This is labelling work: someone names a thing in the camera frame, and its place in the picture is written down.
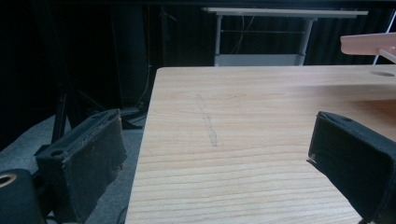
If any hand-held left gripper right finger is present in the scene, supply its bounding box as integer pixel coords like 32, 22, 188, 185
306, 110, 396, 224

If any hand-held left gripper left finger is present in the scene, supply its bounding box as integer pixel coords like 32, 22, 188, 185
35, 108, 128, 224

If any black metal stand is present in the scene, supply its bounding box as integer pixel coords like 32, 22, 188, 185
50, 90, 148, 145

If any black curtain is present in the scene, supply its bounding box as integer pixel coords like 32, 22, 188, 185
0, 0, 396, 150

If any white rod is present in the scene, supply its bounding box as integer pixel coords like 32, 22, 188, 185
373, 8, 396, 65

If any white metal-frame table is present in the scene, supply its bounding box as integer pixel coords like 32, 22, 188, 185
201, 7, 370, 67

